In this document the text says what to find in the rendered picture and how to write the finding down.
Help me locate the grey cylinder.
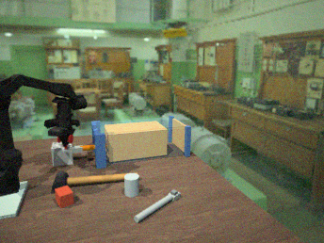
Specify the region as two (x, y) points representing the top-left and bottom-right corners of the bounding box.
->
(124, 173), (139, 198)

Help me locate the grey metal handle with square end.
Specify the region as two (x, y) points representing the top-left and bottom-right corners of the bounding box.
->
(134, 190), (181, 222)

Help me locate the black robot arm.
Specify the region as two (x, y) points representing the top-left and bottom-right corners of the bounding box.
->
(0, 73), (87, 197)

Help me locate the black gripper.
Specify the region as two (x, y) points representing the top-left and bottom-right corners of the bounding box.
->
(48, 112), (79, 147)

